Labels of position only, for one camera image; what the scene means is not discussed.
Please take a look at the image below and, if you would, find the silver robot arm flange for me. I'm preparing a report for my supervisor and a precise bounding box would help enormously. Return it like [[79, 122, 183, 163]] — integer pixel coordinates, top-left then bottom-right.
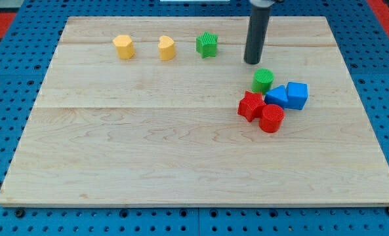
[[249, 0, 276, 8]]

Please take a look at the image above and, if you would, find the red star block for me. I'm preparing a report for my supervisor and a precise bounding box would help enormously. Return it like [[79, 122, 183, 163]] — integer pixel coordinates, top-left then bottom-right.
[[237, 91, 266, 122]]

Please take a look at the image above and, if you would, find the light wooden board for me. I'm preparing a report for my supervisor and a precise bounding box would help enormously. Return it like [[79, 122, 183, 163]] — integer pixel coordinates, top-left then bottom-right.
[[0, 16, 389, 208]]

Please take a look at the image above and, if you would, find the green star block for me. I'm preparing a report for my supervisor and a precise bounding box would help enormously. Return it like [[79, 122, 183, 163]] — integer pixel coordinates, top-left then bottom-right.
[[196, 31, 218, 58]]

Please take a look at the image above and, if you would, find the yellow heart block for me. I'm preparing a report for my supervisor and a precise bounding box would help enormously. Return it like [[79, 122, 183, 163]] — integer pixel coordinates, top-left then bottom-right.
[[157, 35, 176, 61]]

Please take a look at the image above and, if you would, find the red cylinder block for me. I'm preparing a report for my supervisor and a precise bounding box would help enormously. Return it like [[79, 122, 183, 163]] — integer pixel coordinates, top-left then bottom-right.
[[259, 104, 285, 133]]

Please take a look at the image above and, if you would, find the green cylinder block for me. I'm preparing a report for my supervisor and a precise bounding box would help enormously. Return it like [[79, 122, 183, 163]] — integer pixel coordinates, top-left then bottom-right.
[[251, 68, 274, 94]]

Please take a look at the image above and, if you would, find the blue triangle block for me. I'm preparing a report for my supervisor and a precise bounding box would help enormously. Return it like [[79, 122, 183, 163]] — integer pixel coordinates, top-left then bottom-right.
[[264, 85, 288, 109]]

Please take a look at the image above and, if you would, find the yellow hexagon block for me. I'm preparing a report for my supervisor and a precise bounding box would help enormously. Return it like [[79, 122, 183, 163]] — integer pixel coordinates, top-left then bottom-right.
[[112, 35, 135, 60]]

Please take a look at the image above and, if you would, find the blue cube block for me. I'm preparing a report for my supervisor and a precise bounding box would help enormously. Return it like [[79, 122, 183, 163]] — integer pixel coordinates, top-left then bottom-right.
[[286, 81, 308, 110]]

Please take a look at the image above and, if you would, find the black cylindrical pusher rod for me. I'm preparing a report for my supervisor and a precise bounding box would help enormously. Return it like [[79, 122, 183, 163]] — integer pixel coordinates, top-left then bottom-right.
[[243, 5, 272, 64]]

